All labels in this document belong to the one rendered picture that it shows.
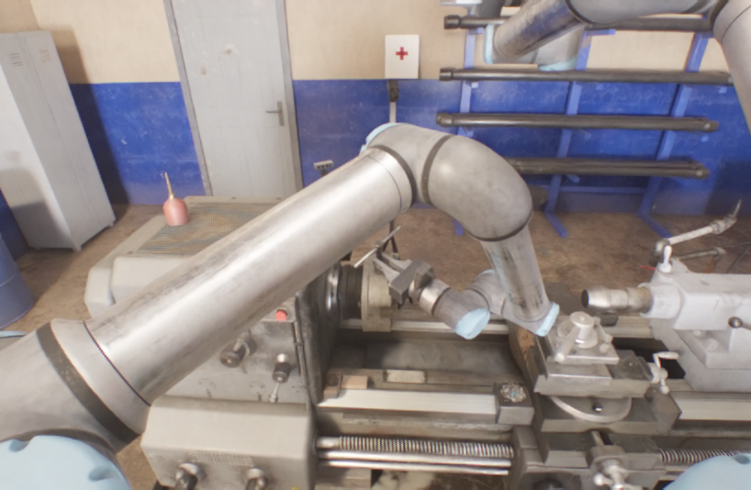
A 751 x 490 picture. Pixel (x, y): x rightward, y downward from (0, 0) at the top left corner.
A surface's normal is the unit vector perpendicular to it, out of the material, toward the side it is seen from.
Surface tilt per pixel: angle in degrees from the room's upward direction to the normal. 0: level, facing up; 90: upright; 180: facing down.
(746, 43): 86
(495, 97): 90
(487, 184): 64
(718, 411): 36
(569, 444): 0
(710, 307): 86
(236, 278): 48
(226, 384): 90
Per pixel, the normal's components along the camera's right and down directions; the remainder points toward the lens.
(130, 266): -0.05, -0.25
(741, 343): -0.06, 0.11
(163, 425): -0.04, -0.47
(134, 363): 0.55, -0.08
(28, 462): 0.05, -0.83
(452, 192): -0.40, 0.43
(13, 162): -0.07, 0.51
